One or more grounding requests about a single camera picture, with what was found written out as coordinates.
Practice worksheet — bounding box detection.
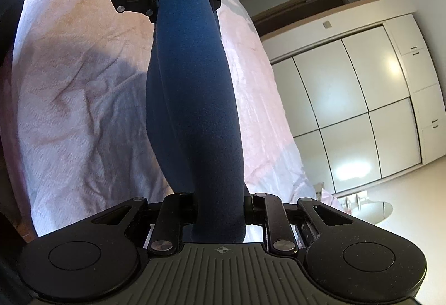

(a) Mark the white wall fixture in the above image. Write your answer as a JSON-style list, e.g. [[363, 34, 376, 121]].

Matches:
[[343, 191, 369, 211]]

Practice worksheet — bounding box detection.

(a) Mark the blue fleece sweater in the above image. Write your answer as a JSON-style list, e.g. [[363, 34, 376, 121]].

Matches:
[[146, 0, 246, 244]]

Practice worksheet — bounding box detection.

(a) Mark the dark hallway door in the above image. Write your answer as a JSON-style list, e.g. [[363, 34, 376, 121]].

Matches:
[[253, 0, 344, 36]]

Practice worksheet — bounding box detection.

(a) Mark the white ceiling lamp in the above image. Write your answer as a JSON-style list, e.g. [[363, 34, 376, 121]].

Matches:
[[348, 201, 394, 222]]

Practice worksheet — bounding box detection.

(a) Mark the pink herringbone bedspread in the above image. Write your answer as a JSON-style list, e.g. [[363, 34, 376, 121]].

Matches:
[[12, 0, 319, 239]]

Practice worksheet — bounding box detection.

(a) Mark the white wardrobe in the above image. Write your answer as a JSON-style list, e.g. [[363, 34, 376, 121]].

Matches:
[[270, 14, 441, 194]]

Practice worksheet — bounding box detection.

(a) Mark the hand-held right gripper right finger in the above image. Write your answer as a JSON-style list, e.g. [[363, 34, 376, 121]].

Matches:
[[244, 191, 352, 255]]

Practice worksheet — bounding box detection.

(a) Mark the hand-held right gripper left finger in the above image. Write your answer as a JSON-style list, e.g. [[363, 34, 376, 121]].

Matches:
[[91, 191, 196, 255]]

